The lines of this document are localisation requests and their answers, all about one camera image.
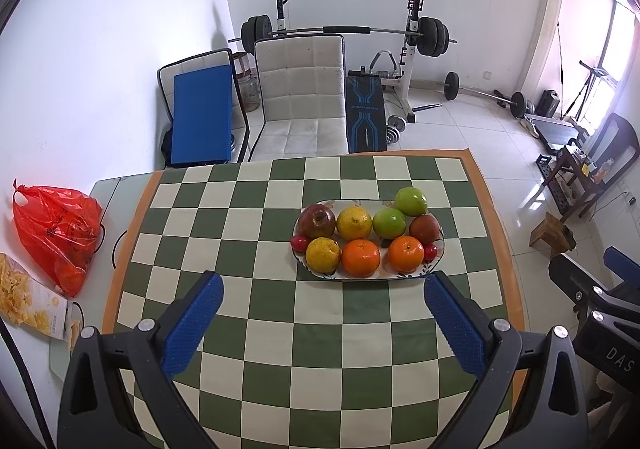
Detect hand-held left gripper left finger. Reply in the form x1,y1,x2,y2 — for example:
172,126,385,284
57,271,224,449

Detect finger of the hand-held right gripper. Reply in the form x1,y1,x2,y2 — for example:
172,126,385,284
602,245,640,282
548,253,640,327

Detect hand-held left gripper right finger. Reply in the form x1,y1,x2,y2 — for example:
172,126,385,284
424,270,588,449

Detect orange mandarin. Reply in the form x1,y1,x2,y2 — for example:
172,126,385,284
341,239,382,278
387,235,426,273

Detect white patterned oval plate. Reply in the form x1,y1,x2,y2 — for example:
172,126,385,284
291,199,446,282

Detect small wooden stool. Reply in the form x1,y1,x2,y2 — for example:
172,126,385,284
529,212,573,252

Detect green white checkered tablecloth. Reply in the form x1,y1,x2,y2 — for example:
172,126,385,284
102,149,526,449

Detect dark wooden side table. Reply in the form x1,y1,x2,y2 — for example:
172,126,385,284
542,144,601,220

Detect dark red apple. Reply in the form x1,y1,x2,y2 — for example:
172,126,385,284
409,214,441,245

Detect black plastic crate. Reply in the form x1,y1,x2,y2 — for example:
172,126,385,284
536,154,573,214

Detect dark wooden chair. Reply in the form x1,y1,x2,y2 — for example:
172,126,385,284
580,113,640,190

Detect green apple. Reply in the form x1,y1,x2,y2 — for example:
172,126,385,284
372,208,407,240
395,186,429,217

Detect yellow lemon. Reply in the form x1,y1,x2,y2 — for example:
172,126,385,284
336,206,373,241

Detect yellow pear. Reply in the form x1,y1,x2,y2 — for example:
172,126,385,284
305,237,342,274

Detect dark treadmill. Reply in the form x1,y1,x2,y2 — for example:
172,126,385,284
525,114,586,152

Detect red plastic bag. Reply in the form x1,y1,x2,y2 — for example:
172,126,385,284
12,179,103,298

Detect yellow snack packet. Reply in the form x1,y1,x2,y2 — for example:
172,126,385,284
0,253,83,342

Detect small black box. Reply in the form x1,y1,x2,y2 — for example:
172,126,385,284
540,89,561,118

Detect black tripod stand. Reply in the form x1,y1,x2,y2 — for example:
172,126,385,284
560,59,613,122

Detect chrome dumbbell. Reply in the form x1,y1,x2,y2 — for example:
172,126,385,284
385,114,408,144

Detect blue cushion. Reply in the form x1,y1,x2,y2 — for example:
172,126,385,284
169,64,234,167

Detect black blue weight bench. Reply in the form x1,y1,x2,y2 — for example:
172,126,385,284
345,69,390,153

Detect curl bar with plates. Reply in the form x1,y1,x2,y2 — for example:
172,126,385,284
442,71,526,118

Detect glass jar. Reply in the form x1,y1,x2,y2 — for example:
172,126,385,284
235,54,261,112

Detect white quilted chair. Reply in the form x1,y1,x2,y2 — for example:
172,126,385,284
252,35,349,162

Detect white barbell rack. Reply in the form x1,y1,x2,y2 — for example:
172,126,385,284
272,0,426,124

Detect white black-framed chair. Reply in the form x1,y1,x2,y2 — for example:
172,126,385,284
156,49,251,167

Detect barbell with black plates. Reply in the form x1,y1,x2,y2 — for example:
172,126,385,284
227,15,458,57

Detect thick black cable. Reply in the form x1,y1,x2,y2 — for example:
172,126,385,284
0,316,56,449

